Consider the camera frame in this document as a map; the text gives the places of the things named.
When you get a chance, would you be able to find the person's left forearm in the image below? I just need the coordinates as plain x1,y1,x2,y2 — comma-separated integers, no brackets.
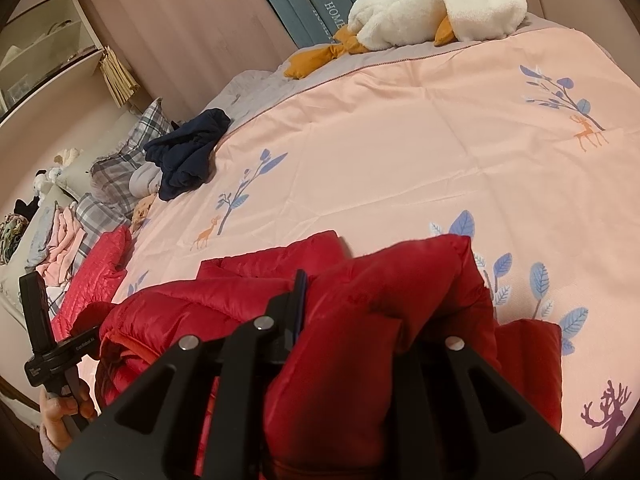
39,432,68,473

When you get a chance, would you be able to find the light blue cloth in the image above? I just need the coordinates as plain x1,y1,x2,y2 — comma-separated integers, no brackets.
25,205,57,267

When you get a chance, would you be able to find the white goose plush toy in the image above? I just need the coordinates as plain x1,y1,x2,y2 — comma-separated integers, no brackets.
283,0,530,80

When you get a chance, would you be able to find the stack of pink clothes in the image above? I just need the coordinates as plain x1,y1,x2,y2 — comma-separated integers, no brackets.
37,205,88,286

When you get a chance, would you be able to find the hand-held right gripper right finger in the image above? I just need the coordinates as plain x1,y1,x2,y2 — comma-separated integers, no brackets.
395,335,586,480

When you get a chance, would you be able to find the navy blue garment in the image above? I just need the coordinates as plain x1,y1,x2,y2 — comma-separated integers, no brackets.
143,108,232,201

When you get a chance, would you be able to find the red folded quilted garment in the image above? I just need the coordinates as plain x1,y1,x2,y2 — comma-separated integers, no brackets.
50,225,133,341

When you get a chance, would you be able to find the small white plush toy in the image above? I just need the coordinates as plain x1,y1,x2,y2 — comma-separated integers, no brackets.
35,147,81,196

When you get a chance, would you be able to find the beige pillow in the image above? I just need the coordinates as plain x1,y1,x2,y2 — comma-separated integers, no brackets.
59,110,146,196

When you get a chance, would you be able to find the red down jacket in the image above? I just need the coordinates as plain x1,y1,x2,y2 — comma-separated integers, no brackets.
95,230,563,480

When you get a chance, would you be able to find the beige straw tassel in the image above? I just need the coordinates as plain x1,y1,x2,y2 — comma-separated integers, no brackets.
100,46,142,108

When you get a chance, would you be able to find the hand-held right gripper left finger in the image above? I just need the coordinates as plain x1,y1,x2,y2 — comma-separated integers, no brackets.
56,269,308,480

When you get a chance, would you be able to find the person's left hand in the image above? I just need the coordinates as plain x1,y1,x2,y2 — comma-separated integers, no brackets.
39,389,98,453

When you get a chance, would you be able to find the grey cloth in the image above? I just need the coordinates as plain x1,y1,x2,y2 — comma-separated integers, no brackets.
129,165,163,198

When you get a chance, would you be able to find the grey bed sheet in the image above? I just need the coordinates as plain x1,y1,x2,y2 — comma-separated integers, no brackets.
205,10,591,126

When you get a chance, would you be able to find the pink printed blanket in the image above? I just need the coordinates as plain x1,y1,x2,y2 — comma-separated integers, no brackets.
0,25,640,466

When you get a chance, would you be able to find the grey plaid pillow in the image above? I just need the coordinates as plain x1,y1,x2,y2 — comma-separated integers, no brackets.
90,99,173,206
75,192,132,256

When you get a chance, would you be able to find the beige shelf cabinet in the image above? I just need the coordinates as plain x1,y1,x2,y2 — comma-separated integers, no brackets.
0,0,108,126

